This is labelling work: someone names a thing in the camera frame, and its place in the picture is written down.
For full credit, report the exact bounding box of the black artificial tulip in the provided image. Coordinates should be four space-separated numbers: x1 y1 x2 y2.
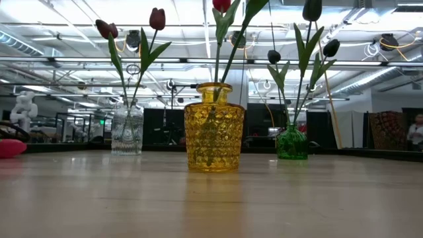
292 0 325 126
295 38 341 126
266 50 291 126

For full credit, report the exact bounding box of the dark red artificial tulip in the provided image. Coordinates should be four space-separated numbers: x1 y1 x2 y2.
95 19 130 108
130 7 173 108

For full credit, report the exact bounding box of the yellow glass vase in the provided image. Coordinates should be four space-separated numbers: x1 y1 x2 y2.
184 82 246 173

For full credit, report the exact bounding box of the green glass vase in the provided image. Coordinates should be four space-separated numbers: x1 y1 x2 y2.
276 124 309 161

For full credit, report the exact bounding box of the clear glass vase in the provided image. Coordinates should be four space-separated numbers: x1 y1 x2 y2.
110 99 145 157

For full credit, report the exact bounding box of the black boom stand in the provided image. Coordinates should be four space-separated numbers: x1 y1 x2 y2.
166 79 199 146

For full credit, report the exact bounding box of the black partition panel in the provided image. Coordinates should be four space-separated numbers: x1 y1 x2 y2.
246 103 288 140
142 108 186 146
305 110 338 149

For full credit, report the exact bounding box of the black ceiling spotlight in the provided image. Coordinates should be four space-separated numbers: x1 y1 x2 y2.
230 30 247 50
125 29 142 49
379 32 399 52

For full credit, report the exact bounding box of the black framed robot cell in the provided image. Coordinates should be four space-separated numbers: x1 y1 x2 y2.
54 112 112 143

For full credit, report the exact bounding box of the white partition panel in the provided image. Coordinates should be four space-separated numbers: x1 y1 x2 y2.
336 110 364 149

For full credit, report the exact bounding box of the red patterned hanging rug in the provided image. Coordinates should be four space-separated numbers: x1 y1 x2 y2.
369 111 409 152

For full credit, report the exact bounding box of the person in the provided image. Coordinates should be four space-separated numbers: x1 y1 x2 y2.
406 114 423 152

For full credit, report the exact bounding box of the long yellow cable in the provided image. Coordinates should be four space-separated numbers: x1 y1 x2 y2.
313 20 343 149

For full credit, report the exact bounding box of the silver air duct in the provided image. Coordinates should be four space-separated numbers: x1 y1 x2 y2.
330 49 423 97
0 31 46 58

